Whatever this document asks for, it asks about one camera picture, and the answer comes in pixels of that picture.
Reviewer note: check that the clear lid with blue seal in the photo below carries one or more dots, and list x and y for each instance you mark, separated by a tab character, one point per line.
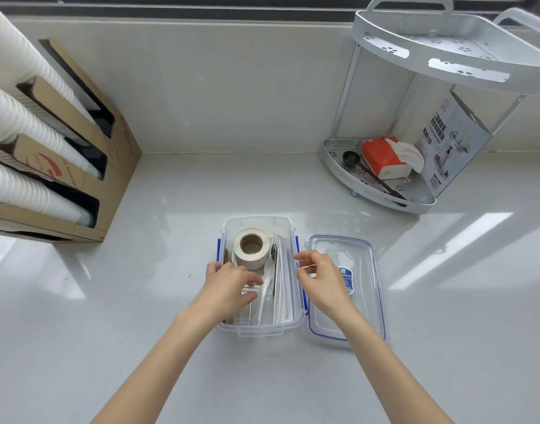
358	278

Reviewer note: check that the brown wooden sticks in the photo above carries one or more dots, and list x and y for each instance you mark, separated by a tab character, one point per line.
226	256

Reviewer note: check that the person's left forearm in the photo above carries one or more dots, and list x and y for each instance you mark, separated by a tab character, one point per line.
159	366

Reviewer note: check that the person's left hand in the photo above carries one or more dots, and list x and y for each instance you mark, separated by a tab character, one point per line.
221	291

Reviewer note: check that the black measuring scoop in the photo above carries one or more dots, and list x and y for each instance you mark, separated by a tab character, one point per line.
353	158

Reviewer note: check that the clear storage box blue clips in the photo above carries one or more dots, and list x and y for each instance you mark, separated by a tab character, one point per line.
261	331

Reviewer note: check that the stack of white paper cups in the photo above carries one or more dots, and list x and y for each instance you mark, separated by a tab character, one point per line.
36	127
31	194
27	61

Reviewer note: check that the brown cardboard cup dispenser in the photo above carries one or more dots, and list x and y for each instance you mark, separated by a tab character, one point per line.
115	167

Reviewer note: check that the person's right hand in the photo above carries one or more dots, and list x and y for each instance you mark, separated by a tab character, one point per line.
327	286

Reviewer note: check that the person's left fingers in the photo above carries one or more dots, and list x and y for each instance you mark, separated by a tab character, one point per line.
250	296

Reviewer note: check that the beige paper tape roll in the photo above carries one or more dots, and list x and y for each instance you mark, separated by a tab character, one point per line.
251	248

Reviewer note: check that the white paper packets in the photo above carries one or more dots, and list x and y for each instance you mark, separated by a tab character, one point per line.
287	300

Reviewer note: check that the person's right forearm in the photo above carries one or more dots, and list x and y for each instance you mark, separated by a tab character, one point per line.
385	370

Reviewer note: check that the white plastic spoon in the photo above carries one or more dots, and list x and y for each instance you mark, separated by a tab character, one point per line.
265	295

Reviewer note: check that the orange tissue pack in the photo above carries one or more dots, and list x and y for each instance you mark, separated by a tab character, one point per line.
380	159

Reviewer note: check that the black plastic fork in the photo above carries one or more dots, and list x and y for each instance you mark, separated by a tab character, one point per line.
274	260

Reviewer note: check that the white metal corner shelf rack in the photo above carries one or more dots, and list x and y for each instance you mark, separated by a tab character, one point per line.
429	48

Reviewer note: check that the printed grey product box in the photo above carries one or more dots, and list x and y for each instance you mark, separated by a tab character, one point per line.
455	145

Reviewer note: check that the person's right thumb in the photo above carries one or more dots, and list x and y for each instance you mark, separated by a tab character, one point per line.
307	271

